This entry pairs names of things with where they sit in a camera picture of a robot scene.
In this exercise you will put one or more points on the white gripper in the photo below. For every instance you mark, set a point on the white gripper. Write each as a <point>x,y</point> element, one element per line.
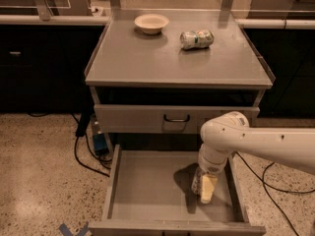
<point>210,168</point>

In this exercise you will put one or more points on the clear plastic water bottle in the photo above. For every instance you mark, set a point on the clear plastic water bottle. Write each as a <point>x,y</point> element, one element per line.
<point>196,183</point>

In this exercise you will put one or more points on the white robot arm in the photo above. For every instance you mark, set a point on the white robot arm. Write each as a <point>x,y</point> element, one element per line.
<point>231,132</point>

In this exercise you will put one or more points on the open grey middle drawer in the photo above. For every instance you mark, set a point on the open grey middle drawer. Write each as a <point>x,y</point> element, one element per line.
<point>149,194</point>

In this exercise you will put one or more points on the closed grey upper drawer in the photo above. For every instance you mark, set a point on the closed grey upper drawer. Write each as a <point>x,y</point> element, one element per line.
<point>148,119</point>

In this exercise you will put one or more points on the grey drawer cabinet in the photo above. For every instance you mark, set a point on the grey drawer cabinet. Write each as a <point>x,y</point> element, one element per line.
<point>133,68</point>

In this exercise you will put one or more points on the blue power box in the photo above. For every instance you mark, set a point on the blue power box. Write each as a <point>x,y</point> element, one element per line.
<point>99,142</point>

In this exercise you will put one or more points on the crushed green white can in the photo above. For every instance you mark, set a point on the crushed green white can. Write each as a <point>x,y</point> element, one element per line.
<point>196,39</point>

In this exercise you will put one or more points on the blue floor tape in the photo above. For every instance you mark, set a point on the blue floor tape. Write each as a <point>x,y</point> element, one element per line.
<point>68,230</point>

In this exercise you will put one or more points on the white paper bowl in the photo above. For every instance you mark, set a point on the white paper bowl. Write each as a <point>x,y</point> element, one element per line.
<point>151,23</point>

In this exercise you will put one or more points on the dark background cabinet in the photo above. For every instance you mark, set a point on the dark background cabinet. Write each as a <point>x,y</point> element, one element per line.
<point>42,67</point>

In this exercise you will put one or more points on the black drawer handle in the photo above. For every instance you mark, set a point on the black drawer handle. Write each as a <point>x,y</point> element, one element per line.
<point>176,120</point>

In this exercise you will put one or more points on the white horizontal rail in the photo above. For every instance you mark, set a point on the white horizontal rail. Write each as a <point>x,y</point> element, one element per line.
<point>103,20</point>

